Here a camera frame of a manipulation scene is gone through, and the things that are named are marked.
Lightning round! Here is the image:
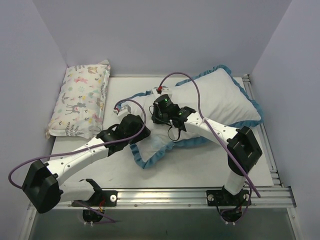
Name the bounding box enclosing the blue white plush pillowcase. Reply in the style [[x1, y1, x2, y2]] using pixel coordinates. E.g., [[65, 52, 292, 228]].
[[117, 65, 264, 169]]

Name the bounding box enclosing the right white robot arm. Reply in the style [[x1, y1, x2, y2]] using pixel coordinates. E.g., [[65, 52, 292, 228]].
[[151, 94, 263, 205]]

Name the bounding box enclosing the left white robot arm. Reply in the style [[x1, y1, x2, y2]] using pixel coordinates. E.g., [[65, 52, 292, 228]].
[[22, 114, 151, 214]]

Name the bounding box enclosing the animal print white pillow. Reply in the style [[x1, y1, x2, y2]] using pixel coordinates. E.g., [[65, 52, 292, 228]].
[[45, 59, 111, 139]]

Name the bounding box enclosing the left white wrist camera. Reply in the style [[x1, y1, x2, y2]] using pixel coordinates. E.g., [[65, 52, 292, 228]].
[[113, 105, 131, 120]]

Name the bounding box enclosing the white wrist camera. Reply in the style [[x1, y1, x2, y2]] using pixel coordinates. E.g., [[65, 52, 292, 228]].
[[152, 86, 172, 96], [113, 105, 131, 120]]

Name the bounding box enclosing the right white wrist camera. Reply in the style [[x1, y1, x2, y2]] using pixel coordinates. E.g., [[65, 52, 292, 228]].
[[152, 86, 172, 96]]

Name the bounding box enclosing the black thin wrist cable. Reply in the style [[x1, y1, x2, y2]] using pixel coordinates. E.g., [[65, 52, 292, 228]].
[[148, 104, 183, 143]]

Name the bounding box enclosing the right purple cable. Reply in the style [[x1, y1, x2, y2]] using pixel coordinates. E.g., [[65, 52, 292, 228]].
[[156, 71, 261, 199]]

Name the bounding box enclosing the aluminium mounting rail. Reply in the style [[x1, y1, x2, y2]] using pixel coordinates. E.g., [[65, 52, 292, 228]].
[[29, 186, 297, 210]]

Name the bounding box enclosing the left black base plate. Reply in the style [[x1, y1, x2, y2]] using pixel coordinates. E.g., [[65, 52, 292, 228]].
[[71, 190, 118, 207]]

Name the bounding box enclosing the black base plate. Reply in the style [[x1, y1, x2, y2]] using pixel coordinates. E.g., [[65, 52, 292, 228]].
[[71, 190, 118, 207], [205, 189, 252, 207]]

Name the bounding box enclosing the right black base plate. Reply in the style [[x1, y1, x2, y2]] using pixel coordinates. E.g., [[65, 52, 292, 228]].
[[205, 189, 252, 207]]

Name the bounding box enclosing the right aluminium side rail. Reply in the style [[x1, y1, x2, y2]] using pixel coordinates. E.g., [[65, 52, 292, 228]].
[[241, 75, 284, 188]]

